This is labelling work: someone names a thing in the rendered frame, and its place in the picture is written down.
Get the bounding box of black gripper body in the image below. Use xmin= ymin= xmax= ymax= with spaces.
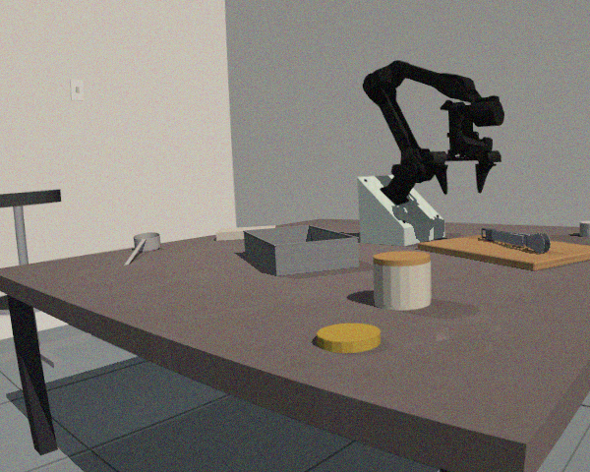
xmin=423 ymin=127 xmax=502 ymax=165

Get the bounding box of white cylindrical jar with wooden lid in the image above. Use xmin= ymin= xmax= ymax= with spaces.
xmin=373 ymin=252 xmax=432 ymax=311

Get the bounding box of beige rectangular block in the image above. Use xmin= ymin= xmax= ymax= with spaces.
xmin=216 ymin=225 xmax=275 ymax=241

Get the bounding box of yellow flat disc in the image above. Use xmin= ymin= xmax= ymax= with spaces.
xmin=317 ymin=324 xmax=381 ymax=353

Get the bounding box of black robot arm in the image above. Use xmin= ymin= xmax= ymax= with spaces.
xmin=363 ymin=60 xmax=504 ymax=205

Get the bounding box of grey measuring scoop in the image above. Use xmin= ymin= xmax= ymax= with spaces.
xmin=125 ymin=232 xmax=161 ymax=266

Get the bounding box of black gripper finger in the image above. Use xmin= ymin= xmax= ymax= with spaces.
xmin=428 ymin=164 xmax=448 ymax=195
xmin=475 ymin=163 xmax=496 ymax=193

